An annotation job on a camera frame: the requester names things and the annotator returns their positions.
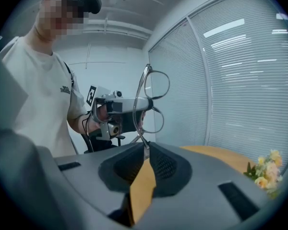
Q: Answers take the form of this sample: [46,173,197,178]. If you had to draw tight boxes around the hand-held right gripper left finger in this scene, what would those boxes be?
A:
[52,141,151,230]

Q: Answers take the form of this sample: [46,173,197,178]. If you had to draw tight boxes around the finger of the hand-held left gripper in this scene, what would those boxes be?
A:
[120,96,155,112]

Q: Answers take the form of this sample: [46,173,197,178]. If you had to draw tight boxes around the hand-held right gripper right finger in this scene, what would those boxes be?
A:
[134,141,273,230]

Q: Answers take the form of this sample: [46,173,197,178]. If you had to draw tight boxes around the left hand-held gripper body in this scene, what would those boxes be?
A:
[85,85,146,141]

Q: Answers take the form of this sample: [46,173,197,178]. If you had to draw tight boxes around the thin metal-frame eyeglasses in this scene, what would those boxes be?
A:
[132,63,171,151]

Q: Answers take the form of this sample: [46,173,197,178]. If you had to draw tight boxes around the person's left forearm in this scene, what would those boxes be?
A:
[67,113,101,136]

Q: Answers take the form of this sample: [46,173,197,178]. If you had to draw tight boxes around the person's left hand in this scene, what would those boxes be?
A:
[93,103,110,129]

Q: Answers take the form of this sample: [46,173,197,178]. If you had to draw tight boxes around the black office chair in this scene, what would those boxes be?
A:
[83,130,126,154]

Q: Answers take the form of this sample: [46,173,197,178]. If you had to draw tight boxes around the white window blind panel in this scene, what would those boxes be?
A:
[148,18,210,146]
[188,0,288,161]

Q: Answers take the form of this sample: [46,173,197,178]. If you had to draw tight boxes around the beige t-shirt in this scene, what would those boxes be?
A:
[0,36,89,158]

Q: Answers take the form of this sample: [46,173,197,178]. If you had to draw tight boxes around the yellow flower bouquet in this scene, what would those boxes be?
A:
[243,149,284,199]

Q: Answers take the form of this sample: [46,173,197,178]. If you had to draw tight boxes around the person's head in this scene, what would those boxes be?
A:
[35,0,103,43]

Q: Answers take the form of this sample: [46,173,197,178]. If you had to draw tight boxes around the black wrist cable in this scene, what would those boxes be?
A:
[81,111,95,153]

